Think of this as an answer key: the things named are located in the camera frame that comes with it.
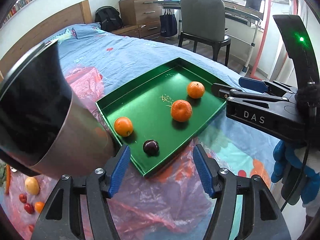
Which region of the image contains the textured mandarin orange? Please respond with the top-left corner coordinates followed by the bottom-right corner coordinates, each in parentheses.
top-left (187, 81), bottom-right (205, 99)

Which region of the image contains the red strawberry-like fruit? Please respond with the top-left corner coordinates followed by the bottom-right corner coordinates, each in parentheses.
top-left (24, 203), bottom-right (35, 215)

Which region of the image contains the large mandarin orange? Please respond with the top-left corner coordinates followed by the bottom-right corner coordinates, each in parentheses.
top-left (170, 100), bottom-right (193, 122)

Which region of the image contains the yellow round fruit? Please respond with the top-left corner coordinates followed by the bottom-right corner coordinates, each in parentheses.
top-left (24, 177), bottom-right (40, 196)

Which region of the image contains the dark purple plum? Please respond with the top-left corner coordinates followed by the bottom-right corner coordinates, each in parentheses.
top-left (143, 140), bottom-right (159, 156)

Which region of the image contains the smooth orange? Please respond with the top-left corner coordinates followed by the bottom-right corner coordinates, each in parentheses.
top-left (114, 116), bottom-right (133, 137)

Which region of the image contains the small orange kumquat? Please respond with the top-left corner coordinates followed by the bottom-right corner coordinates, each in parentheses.
top-left (34, 202), bottom-right (45, 213)

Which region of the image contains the red crabapple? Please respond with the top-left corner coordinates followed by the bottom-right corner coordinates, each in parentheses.
top-left (28, 224), bottom-right (35, 233)

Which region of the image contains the small red apple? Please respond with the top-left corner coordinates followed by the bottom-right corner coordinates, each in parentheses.
top-left (19, 194), bottom-right (27, 204)

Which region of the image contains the blue gloved right hand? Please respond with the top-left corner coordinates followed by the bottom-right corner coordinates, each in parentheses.
top-left (271, 140), bottom-right (319, 207)

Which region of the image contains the green tray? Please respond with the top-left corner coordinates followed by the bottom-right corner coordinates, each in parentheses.
top-left (96, 58), bottom-right (225, 178)

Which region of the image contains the orange toy carrot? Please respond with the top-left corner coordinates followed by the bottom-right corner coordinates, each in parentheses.
top-left (5, 164), bottom-right (11, 194)

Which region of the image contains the grey chair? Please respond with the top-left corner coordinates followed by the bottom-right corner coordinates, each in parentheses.
top-left (178, 0), bottom-right (231, 66)

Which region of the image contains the dark blue tote bag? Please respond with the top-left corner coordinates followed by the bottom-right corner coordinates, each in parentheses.
top-left (160, 9), bottom-right (177, 37)

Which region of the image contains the black laptop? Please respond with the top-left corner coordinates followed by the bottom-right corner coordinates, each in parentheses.
top-left (245, 0), bottom-right (262, 11)

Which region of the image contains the blue patterned bedsheet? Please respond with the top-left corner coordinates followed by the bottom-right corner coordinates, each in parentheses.
top-left (0, 23), bottom-right (281, 240)

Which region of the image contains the black copper electric kettle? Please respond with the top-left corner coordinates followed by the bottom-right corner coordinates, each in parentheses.
top-left (1, 41), bottom-right (116, 179)

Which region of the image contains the wooden drawer cabinet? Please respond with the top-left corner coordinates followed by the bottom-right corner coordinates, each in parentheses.
top-left (112, 0), bottom-right (164, 42)

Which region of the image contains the black backpack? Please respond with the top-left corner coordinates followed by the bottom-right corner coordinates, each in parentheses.
top-left (95, 6), bottom-right (124, 32)

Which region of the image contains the wooden headboard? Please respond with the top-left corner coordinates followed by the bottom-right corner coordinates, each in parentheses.
top-left (1, 0), bottom-right (92, 80)

